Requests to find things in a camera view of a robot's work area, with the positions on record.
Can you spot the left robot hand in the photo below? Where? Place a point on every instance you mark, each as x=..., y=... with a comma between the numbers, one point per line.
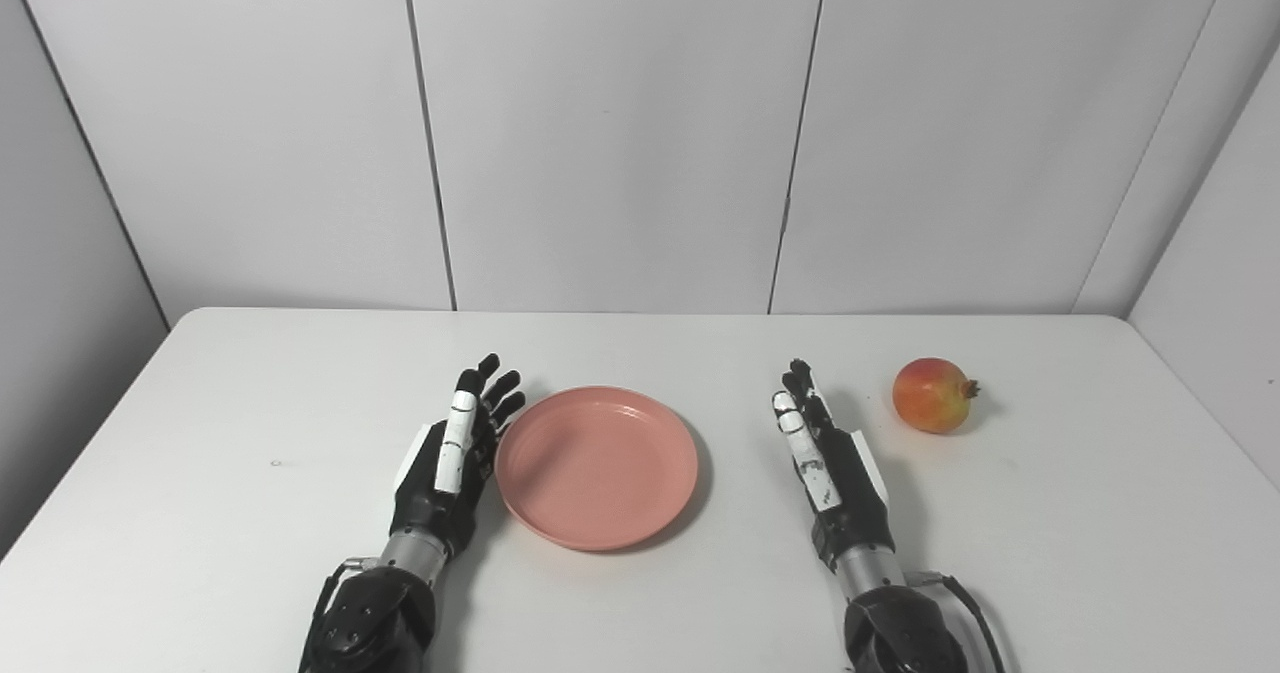
x=450, y=463

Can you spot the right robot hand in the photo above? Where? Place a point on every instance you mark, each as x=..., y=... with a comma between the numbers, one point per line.
x=830, y=473

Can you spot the red yellow pomegranate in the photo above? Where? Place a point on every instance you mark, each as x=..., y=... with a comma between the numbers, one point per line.
x=932, y=395

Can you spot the pink plate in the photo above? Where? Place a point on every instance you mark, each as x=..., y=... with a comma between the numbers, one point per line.
x=597, y=467

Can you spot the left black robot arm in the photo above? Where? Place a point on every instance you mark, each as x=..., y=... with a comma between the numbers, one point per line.
x=375, y=613

